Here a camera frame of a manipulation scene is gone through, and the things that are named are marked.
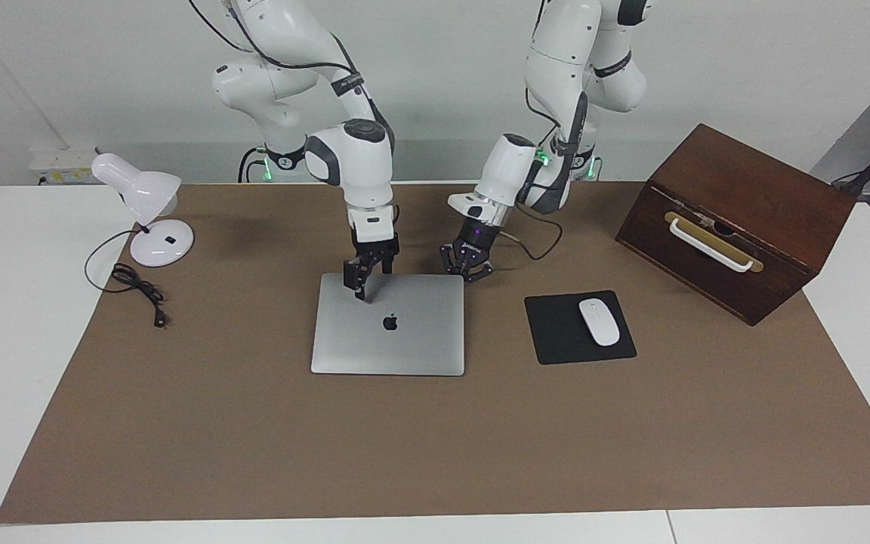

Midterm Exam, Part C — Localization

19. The silver laptop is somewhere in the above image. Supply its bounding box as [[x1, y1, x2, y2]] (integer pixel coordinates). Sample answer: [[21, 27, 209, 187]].
[[310, 273, 466, 376]]

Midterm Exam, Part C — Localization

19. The black mouse pad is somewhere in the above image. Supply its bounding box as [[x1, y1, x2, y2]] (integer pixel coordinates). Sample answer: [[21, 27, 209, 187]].
[[524, 290, 637, 366]]

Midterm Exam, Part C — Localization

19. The white computer mouse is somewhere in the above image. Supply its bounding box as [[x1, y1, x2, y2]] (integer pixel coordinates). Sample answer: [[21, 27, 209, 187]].
[[578, 298, 622, 348]]

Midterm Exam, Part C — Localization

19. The brown table mat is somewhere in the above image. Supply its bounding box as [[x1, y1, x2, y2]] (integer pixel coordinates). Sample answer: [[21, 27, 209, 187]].
[[0, 181, 870, 524]]

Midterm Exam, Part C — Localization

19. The white desk lamp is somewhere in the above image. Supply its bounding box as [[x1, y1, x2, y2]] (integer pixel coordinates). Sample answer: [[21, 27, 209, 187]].
[[91, 153, 196, 267]]

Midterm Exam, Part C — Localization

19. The dark wooden box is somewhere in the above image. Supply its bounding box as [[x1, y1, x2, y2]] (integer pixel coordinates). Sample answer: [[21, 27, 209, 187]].
[[615, 123, 857, 326]]

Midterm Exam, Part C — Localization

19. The white power strip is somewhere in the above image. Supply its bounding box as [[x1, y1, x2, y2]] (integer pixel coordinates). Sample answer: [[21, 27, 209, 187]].
[[29, 147, 97, 186]]

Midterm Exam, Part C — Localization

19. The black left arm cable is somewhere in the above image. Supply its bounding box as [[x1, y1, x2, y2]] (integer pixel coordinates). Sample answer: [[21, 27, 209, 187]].
[[499, 200, 563, 261]]

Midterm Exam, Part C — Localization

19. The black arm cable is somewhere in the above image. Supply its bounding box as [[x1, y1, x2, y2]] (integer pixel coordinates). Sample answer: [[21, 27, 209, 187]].
[[190, 0, 394, 148], [499, 200, 563, 261]]

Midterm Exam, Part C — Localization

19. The black base cable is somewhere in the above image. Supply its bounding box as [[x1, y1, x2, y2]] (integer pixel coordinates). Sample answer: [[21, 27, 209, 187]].
[[237, 147, 266, 184]]

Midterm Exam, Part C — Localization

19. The black lamp power cable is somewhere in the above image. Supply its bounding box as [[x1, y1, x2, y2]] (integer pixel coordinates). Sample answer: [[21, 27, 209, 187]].
[[85, 229, 171, 329]]

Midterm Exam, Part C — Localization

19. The white box handle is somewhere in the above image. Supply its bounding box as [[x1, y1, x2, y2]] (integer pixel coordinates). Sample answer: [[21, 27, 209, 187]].
[[668, 218, 754, 273]]

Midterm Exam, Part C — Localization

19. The brass handle plate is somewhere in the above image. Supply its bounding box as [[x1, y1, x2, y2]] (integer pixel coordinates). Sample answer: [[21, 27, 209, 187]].
[[664, 211, 765, 274]]

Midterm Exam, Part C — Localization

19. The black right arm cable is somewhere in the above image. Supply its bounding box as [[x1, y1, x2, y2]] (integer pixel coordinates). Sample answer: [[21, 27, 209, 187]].
[[190, 0, 394, 148]]

